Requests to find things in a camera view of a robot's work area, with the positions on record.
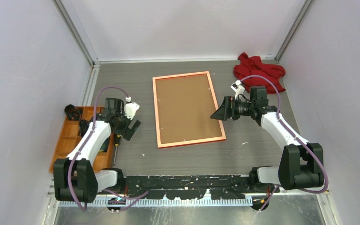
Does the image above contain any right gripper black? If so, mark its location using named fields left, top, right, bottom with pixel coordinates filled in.
left=211, top=96, right=255, bottom=121

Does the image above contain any yellow black screwdriver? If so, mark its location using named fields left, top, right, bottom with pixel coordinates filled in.
left=113, top=135, right=121, bottom=165

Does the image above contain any red picture frame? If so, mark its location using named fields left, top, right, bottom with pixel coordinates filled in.
left=152, top=71, right=226, bottom=149

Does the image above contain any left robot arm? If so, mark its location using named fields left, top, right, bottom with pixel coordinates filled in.
left=52, top=97, right=141, bottom=203

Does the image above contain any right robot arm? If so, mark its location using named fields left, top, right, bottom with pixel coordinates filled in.
left=210, top=86, right=324, bottom=192

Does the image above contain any blue green item in tray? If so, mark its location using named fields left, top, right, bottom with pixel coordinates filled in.
left=99, top=138, right=110, bottom=153

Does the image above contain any red cloth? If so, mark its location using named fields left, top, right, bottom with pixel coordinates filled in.
left=233, top=52, right=286, bottom=94

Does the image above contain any wooden compartment tray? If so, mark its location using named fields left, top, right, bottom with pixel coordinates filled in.
left=49, top=117, right=115, bottom=173

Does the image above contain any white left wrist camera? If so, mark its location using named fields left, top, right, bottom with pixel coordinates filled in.
left=124, top=97, right=140, bottom=120

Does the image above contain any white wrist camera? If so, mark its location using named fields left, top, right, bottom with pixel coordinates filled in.
left=230, top=80, right=245, bottom=100
left=124, top=97, right=140, bottom=120

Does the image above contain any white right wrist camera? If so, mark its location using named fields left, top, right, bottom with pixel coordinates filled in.
left=230, top=80, right=245, bottom=100

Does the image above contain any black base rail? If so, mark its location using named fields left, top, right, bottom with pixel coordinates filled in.
left=95, top=174, right=280, bottom=200

